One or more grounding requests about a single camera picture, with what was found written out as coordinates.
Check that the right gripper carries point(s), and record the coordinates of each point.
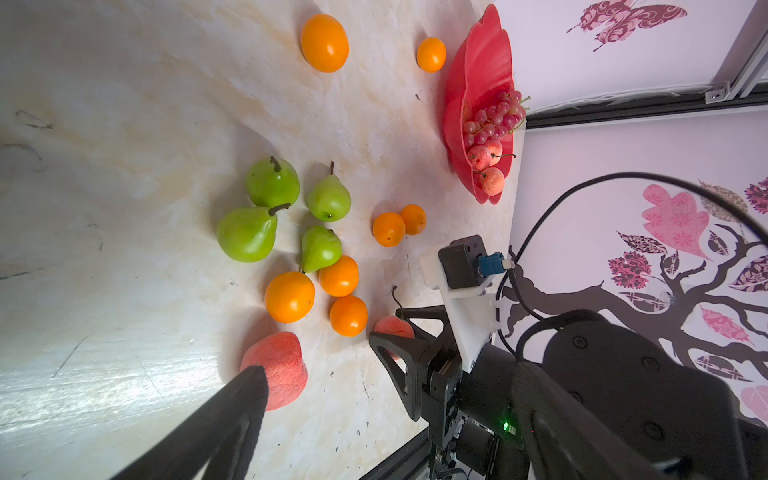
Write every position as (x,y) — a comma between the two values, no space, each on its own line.
(472,417)

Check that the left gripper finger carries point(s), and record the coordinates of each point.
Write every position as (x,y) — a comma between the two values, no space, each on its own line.
(217,440)

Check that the peach with stem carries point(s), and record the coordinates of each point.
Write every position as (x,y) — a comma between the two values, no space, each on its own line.
(486,155)

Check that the purple grape bunch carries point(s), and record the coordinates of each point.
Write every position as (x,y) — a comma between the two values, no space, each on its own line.
(497,118)

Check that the red flower fruit bowl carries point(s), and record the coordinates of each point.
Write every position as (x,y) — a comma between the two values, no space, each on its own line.
(481,70)

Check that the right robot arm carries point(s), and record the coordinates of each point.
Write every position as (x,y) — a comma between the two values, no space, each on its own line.
(603,403)

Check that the orange cluster bottom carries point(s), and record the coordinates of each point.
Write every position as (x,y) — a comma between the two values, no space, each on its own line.
(348,316)

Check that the orange cluster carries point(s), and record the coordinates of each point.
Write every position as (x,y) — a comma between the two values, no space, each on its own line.
(289,297)
(389,229)
(348,316)
(340,279)

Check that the orange cluster top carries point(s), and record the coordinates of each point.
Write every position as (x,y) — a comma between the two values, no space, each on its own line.
(340,279)

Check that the orange cluster middle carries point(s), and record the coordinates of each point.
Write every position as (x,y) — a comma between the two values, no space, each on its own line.
(389,229)

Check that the orange beside grapes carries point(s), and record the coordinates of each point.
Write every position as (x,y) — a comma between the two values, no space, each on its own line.
(414,218)

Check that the green pear lower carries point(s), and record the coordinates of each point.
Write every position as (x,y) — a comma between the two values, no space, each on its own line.
(320,248)

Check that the green pear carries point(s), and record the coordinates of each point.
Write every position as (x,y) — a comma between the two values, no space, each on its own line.
(329,200)
(248,234)
(320,248)

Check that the orange cluster left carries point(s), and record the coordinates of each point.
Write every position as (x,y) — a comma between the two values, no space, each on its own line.
(289,297)

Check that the green pear upper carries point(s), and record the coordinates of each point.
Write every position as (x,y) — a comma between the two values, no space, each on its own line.
(329,200)

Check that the green pear left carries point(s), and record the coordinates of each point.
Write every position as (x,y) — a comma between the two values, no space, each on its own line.
(248,234)

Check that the green apple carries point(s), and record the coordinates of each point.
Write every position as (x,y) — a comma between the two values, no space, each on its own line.
(272,182)

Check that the orange near pouch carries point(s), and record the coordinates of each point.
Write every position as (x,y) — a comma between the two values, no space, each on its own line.
(431,55)

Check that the orange far left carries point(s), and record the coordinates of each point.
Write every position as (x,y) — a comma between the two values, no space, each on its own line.
(324,43)

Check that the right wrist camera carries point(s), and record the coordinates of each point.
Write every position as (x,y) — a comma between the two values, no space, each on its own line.
(464,274)

